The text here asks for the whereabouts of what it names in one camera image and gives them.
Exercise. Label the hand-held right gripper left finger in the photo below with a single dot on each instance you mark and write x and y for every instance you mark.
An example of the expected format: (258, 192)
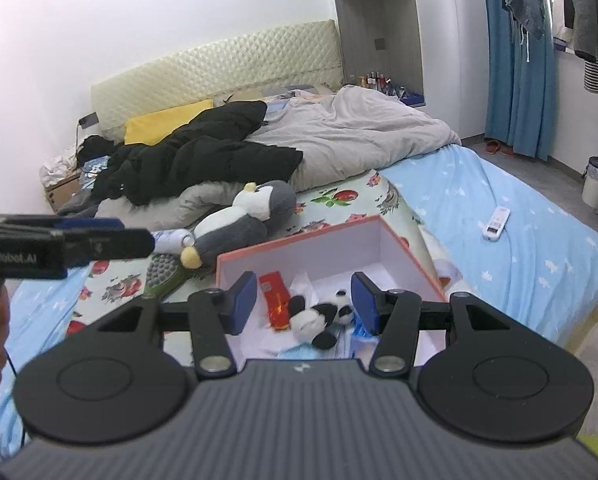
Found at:
(243, 302)

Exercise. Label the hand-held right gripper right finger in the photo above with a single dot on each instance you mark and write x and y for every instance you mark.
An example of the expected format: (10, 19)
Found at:
(364, 305)

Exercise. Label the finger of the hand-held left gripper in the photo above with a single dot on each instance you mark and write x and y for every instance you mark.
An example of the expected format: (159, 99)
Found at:
(91, 224)
(114, 245)

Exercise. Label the blue tissue packet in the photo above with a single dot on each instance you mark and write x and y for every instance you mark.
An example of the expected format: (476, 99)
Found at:
(361, 329)

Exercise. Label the red snack packet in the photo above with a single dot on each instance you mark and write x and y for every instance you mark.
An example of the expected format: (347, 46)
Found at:
(275, 302)

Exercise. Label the panda plush toy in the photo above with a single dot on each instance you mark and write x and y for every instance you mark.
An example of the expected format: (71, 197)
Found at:
(311, 322)

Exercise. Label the white paper tissue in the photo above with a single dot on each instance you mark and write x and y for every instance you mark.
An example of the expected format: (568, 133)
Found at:
(304, 285)

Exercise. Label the orange cardboard box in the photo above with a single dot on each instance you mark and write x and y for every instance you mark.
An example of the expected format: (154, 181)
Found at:
(329, 250)

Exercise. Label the blue face mask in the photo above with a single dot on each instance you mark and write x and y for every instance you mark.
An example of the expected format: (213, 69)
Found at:
(309, 354)

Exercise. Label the dark grey blanket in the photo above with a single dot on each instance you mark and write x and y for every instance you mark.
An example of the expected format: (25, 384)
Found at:
(79, 202)

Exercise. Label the blue printed cloth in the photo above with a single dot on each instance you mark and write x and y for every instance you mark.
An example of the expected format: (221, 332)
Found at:
(94, 167)

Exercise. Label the white bottle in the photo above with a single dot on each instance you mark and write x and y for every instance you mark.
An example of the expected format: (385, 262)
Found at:
(171, 240)

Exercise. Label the white crumpled clothes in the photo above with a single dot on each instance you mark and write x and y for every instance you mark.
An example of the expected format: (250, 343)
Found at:
(56, 167)

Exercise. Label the black cloth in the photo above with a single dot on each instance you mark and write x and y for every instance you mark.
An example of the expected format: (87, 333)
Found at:
(96, 149)

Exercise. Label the grey penguin plush toy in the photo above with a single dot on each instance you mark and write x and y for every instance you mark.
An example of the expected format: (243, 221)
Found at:
(244, 225)

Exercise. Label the fruit printed tablecloth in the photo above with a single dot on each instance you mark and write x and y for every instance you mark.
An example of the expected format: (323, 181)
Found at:
(329, 215)

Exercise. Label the yellow pillow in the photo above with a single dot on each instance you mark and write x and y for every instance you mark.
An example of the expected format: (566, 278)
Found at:
(164, 122)

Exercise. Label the black jacket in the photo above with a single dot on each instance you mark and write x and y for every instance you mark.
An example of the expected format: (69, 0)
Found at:
(204, 155)

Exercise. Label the white remote control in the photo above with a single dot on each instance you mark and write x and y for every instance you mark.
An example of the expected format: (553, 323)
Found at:
(496, 222)

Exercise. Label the light blue bed sheet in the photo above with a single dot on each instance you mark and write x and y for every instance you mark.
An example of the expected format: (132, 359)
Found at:
(529, 270)

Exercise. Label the grey duvet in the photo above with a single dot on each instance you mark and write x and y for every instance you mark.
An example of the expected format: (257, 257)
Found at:
(359, 135)

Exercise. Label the beige padded headboard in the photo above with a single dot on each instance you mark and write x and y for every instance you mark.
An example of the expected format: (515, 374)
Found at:
(219, 65)

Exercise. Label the red slippers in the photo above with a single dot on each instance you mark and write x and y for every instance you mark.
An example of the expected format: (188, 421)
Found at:
(496, 147)

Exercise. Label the blue tray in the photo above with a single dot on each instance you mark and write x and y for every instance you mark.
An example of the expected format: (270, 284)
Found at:
(409, 97)

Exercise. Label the row of small bottles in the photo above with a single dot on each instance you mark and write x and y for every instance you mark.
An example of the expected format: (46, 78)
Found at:
(376, 81)

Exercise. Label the blue curtain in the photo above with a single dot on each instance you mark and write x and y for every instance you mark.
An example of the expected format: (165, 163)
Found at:
(519, 85)

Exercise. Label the grey wardrobe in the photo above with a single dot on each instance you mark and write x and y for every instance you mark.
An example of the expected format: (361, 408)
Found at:
(379, 25)

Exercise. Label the hanging grey-blue garment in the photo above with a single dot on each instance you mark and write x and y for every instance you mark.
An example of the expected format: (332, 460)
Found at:
(521, 0)

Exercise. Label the wall socket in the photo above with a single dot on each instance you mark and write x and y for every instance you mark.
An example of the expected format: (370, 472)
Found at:
(89, 120)

